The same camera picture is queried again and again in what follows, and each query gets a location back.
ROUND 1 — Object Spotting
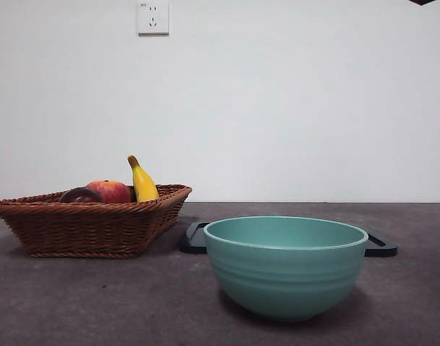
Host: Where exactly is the red orange peach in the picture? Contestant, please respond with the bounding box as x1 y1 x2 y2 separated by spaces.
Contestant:
85 179 132 203

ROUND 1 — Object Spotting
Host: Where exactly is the brown wicker basket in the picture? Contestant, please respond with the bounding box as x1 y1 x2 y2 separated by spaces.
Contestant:
0 183 193 260

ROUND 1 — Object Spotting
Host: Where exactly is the dark rectangular tray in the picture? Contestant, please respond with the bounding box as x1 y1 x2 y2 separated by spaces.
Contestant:
179 221 399 257

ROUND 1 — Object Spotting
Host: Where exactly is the teal ribbed bowl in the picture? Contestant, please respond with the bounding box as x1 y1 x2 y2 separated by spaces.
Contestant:
203 215 369 322

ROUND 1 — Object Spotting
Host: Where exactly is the dark purple plum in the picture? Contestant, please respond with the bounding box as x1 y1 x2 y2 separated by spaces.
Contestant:
58 186 102 203

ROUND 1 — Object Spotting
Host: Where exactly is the yellow banana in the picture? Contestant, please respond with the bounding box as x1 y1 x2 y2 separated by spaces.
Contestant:
127 154 160 203

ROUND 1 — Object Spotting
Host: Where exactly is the white wall socket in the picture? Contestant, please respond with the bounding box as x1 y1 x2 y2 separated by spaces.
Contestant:
138 1 170 37

